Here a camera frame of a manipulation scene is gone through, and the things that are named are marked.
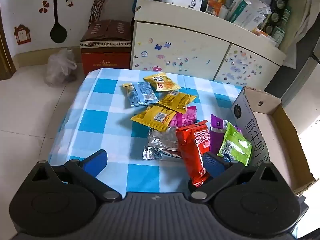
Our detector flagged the yellow orange snack packet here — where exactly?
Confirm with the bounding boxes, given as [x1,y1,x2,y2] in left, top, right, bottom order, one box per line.
[143,73,181,92]

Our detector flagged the black vase wall decal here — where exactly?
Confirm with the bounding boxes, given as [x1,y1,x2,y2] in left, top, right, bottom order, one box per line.
[46,0,68,43]

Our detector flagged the red house switch sticker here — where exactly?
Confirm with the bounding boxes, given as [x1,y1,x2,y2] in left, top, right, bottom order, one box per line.
[14,24,32,45]

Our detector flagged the green label bottle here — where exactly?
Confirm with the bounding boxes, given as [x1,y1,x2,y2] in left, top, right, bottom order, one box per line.
[271,25,286,47]

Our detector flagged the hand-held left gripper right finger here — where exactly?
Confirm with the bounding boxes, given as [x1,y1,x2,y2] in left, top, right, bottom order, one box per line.
[188,152,279,203]

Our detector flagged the blue white checkered tablecloth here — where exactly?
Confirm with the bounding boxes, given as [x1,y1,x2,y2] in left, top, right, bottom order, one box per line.
[47,67,244,198]

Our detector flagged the green snack packet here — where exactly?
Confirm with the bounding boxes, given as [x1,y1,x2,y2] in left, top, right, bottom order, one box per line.
[217,122,252,167]

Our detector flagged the cream cabinet with stickers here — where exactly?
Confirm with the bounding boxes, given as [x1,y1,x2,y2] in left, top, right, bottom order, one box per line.
[130,0,287,90]

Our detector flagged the silver foil snack packet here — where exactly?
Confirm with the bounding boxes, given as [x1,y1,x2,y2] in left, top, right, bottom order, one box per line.
[142,127,183,161]

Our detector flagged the orange small box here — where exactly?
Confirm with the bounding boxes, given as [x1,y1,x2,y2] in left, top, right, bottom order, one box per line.
[205,0,224,19]

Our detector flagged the purple snack packet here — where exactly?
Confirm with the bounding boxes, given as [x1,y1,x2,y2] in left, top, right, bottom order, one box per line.
[210,114,242,155]

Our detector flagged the pile of white green boxes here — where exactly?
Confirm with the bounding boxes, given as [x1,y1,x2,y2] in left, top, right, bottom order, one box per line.
[226,0,272,37]

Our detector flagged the red snack packet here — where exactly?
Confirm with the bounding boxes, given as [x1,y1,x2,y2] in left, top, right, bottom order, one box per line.
[175,120,213,188]

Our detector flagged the cardboard box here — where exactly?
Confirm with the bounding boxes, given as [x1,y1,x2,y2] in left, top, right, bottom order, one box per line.
[230,85,316,195]

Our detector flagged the golden shiny snack packet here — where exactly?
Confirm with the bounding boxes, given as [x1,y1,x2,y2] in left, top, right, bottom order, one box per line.
[157,91,197,114]

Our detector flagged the light blue snack packet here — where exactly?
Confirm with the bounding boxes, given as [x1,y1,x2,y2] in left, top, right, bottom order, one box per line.
[122,82,159,107]

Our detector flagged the brown wooden door frame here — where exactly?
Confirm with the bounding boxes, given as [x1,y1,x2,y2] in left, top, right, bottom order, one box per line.
[0,12,17,75]

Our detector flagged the clear plastic bag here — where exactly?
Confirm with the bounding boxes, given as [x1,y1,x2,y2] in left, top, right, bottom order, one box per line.
[44,49,78,87]

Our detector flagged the dried brown branches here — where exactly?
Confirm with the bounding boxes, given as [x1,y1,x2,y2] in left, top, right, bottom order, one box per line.
[89,0,115,28]

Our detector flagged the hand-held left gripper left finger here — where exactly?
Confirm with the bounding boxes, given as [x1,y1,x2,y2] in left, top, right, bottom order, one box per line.
[31,149,123,202]

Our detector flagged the yellow barcode snack packet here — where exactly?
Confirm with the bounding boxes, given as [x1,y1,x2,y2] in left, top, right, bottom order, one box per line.
[130,105,177,132]

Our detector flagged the magenta snack packet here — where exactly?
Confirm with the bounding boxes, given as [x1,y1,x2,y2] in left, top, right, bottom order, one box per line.
[169,106,197,128]

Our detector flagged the red brown carton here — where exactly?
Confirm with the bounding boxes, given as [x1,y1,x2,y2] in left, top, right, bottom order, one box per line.
[80,19,133,77]

